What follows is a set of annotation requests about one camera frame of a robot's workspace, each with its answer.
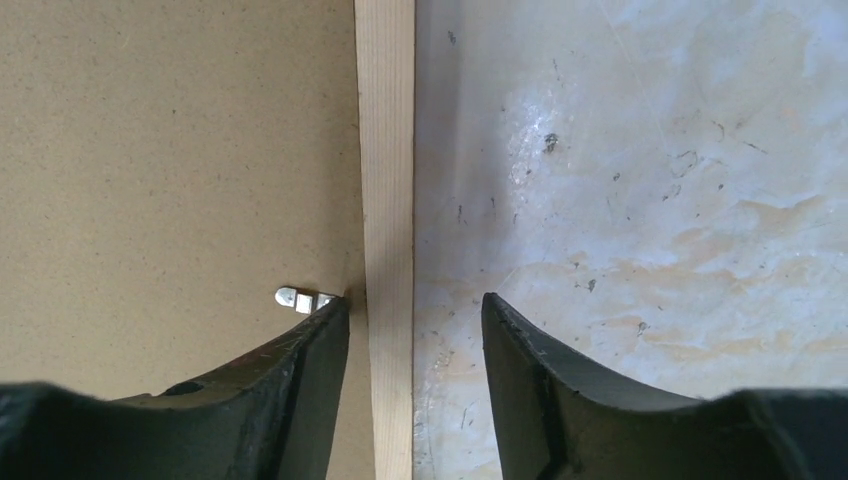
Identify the wooden picture frame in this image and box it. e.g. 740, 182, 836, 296
354, 0, 415, 479

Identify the brown cardboard backing board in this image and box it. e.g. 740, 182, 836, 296
1, 1, 375, 479

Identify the metal retaining clip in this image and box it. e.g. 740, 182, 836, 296
274, 286, 335, 315

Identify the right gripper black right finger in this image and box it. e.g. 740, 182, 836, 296
481, 293, 847, 479

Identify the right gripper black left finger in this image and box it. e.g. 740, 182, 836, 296
1, 298, 350, 479

